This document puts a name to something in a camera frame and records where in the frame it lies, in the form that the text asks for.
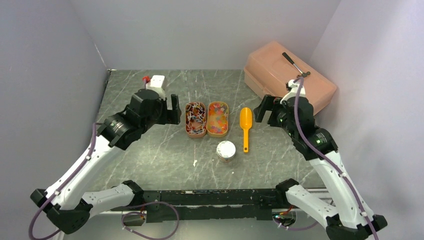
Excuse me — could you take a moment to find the pink oval lollipop tray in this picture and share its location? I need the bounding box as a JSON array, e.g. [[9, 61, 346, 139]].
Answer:
[[184, 101, 207, 138]]

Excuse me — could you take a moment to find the yellow plastic scoop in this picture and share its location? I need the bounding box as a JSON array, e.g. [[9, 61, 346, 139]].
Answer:
[[239, 107, 253, 153]]

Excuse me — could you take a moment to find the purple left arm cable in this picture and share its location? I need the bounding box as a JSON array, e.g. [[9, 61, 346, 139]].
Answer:
[[27, 122, 180, 240]]

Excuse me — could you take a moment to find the yellow oval gummy tray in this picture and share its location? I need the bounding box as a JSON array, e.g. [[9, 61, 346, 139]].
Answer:
[[206, 101, 230, 138]]

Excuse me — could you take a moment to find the black handled hammer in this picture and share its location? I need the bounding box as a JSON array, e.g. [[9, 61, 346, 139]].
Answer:
[[282, 52, 311, 78]]

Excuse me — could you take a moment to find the round metal jar lid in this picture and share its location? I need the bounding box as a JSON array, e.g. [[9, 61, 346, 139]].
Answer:
[[216, 140, 236, 155]]

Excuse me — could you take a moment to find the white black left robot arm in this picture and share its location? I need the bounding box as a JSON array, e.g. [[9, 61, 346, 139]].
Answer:
[[30, 88, 182, 235]]

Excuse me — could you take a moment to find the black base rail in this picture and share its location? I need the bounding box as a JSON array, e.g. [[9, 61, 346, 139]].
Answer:
[[109, 188, 307, 223]]

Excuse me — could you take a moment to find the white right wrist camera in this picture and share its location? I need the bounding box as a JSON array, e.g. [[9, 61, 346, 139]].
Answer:
[[279, 76, 306, 104]]

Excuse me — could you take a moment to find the clear plastic jar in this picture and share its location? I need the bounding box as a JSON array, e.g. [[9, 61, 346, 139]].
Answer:
[[218, 154, 235, 163]]

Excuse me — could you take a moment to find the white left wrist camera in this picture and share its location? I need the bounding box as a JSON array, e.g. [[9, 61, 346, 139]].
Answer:
[[142, 75, 167, 100]]

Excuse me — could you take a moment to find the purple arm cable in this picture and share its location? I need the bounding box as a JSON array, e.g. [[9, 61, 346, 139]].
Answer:
[[27, 122, 180, 240], [272, 76, 380, 240]]

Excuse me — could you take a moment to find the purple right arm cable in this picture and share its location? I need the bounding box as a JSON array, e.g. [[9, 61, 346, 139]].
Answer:
[[272, 76, 380, 240]]

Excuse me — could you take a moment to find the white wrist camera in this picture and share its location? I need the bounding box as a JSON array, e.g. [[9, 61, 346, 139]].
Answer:
[[142, 75, 167, 100], [279, 76, 306, 104]]

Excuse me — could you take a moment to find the peach plastic toolbox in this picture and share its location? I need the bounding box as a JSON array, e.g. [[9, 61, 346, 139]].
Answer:
[[243, 41, 337, 115]]

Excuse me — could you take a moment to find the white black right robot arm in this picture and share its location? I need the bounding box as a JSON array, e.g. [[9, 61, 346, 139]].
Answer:
[[253, 94, 388, 240]]

